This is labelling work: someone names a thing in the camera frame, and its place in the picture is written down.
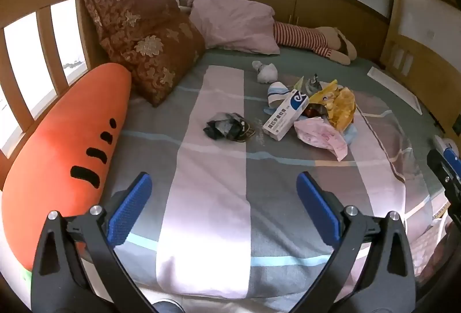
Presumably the white round device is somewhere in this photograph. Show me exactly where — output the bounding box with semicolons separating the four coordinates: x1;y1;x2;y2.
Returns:
434;136;454;151

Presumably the pink grey striped blanket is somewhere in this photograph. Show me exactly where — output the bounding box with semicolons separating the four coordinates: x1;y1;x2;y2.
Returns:
83;65;451;299

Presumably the pink plastic bag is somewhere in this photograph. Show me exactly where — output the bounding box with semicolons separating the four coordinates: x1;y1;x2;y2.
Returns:
293;117;349;162

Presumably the white blue paper cup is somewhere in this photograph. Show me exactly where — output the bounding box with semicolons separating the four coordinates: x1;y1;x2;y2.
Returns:
267;81;290;108

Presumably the black plastic bag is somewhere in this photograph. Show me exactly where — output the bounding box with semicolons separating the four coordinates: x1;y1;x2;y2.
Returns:
203;112;256;144

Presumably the green bed sheet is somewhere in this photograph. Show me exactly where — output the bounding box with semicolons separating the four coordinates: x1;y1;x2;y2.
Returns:
194;47;443;141

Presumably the red striped plush doll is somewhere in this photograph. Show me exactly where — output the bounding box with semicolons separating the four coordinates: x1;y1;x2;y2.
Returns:
273;21;357;66

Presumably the wooden bed end panel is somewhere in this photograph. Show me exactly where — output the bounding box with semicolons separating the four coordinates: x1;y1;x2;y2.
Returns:
378;0;461;141

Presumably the white flat board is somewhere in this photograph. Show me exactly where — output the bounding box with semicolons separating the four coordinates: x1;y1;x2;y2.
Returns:
366;66;422;115

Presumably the white knotted plastic bag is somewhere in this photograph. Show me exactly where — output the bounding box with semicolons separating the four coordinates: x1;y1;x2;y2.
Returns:
251;60;279;84

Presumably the white blue medicine box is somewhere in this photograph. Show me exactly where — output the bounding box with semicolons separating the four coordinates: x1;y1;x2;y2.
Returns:
263;89;310;141

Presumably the orange carrot plush pillow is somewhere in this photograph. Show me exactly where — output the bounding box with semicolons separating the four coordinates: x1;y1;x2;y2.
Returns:
0;63;133;281

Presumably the brown floral cushion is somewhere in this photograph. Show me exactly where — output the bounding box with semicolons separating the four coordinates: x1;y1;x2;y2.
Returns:
74;0;181;47
99;16;206;108

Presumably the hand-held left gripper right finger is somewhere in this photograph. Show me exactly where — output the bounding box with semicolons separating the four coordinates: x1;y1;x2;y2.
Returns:
292;171;418;313

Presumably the pink pillow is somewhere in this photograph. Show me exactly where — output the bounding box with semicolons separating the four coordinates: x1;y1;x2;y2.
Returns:
187;0;281;55

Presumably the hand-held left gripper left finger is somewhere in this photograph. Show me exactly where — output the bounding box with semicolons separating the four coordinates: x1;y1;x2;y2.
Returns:
31;172;155;313

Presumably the dark green snack bag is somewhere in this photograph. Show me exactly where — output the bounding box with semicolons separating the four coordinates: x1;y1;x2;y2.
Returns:
304;73;323;94

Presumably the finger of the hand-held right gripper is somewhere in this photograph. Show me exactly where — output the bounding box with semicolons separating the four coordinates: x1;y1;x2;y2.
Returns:
443;147;461;179
427;148;461;223

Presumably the yellow snack bag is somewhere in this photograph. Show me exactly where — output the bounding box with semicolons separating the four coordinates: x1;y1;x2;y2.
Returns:
310;81;356;130

